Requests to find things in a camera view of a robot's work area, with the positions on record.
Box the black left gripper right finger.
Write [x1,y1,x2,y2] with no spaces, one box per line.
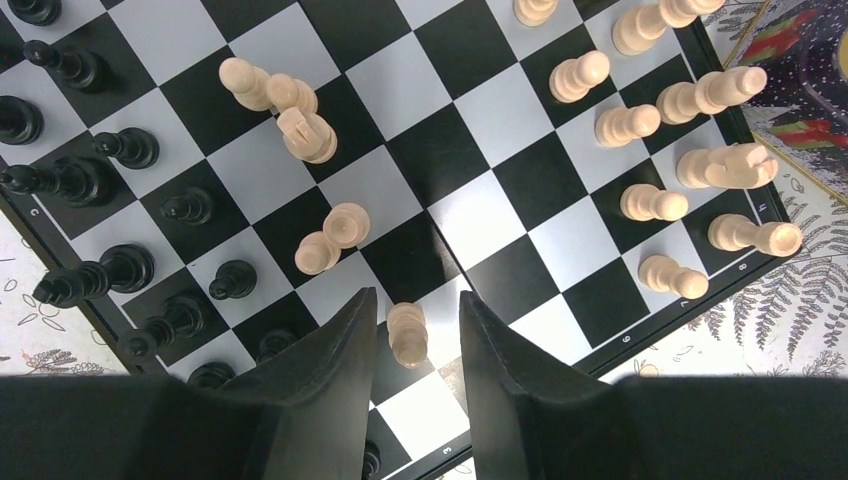
[459,291,847,479]

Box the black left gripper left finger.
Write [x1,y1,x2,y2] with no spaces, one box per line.
[1,287,378,479]

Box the floral table mat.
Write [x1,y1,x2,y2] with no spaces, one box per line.
[0,0,848,480]

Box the cream chess pawn cluster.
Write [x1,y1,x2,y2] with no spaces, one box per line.
[218,57,372,276]

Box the gold tin box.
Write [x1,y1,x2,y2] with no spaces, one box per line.
[730,1,847,199]

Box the black chess pawn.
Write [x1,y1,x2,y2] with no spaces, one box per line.
[187,362,236,390]

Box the cream chess piece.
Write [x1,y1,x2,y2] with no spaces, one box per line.
[612,0,725,56]
[656,66,768,125]

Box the black grey chess board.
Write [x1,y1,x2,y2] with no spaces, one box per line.
[0,0,806,480]

